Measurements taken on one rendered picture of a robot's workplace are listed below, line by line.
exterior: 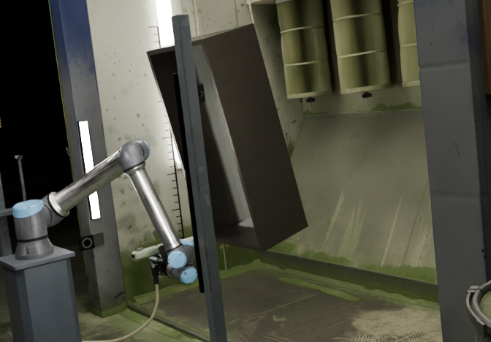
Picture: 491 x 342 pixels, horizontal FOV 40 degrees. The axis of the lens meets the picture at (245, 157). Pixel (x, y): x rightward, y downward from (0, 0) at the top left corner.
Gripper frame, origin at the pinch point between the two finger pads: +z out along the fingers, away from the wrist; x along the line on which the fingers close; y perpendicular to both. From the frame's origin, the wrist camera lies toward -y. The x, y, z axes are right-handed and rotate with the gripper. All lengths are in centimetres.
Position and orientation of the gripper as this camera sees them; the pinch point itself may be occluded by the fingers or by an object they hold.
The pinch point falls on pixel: (153, 255)
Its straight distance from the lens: 378.2
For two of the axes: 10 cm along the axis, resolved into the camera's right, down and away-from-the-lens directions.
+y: 0.9, 9.7, 2.3
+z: -6.2, -1.3, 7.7
